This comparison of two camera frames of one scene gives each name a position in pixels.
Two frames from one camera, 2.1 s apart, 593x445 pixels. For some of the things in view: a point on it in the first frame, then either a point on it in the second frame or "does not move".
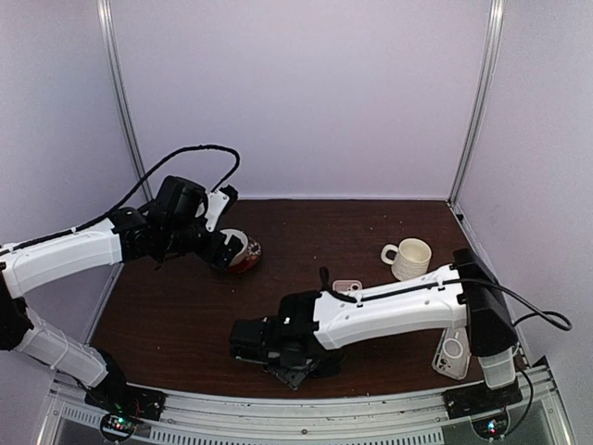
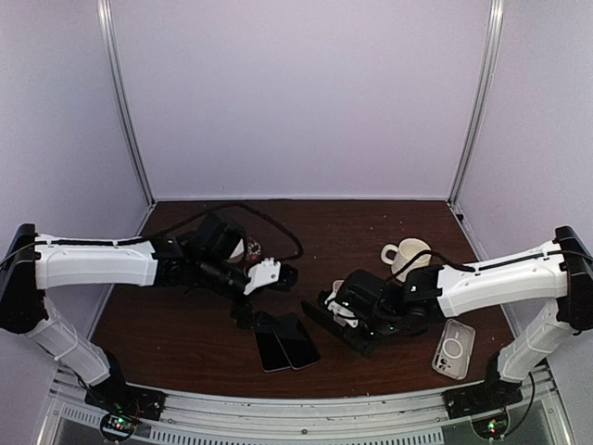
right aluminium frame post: x=498 y=14 does not move
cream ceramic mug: x=411 y=260 does not move
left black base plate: x=116 y=397 does not move
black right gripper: x=292 y=377 -> x=374 y=346
